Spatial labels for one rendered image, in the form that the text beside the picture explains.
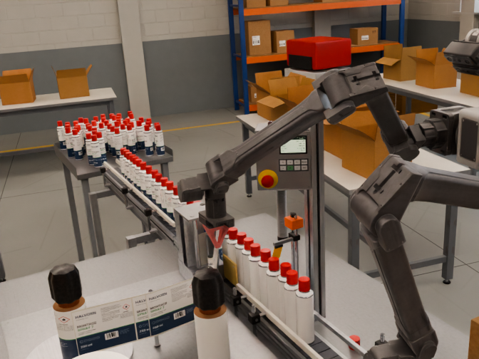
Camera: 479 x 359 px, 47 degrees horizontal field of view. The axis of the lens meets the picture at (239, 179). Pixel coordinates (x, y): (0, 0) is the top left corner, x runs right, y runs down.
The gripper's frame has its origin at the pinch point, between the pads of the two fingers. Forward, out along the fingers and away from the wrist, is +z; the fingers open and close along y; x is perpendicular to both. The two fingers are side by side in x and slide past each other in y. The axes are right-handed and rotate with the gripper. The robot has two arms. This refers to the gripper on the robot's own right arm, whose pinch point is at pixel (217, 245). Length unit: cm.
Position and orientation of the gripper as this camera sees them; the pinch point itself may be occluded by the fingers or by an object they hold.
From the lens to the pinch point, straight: 157.5
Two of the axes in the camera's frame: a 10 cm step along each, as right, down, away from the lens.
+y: 4.8, 2.5, -8.4
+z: 0.4, 9.5, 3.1
